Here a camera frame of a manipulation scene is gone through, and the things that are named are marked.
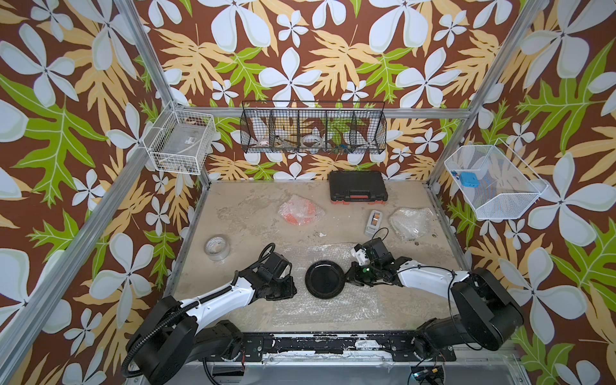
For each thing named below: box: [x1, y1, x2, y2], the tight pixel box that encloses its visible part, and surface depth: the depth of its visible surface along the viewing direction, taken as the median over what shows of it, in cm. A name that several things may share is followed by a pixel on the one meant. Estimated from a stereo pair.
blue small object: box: [459, 171, 480, 188], surface depth 88 cm
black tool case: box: [328, 170, 389, 205], surface depth 121 cm
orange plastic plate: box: [283, 200, 317, 226], surface depth 106 cm
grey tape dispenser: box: [364, 209, 383, 236], surface depth 103 cm
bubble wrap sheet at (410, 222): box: [389, 206, 434, 241], surface depth 103 cm
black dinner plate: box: [304, 259, 345, 300], surface depth 88 cm
